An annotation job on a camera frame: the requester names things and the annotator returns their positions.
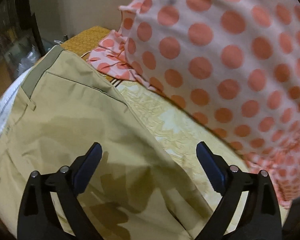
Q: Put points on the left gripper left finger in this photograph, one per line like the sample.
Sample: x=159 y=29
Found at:
x=37 y=217

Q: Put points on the khaki pants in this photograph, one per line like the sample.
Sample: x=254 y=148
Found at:
x=77 y=142

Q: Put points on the left polka dot pillow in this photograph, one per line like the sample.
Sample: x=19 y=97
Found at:
x=232 y=65

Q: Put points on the dark cabinet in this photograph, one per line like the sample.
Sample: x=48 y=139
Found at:
x=20 y=42

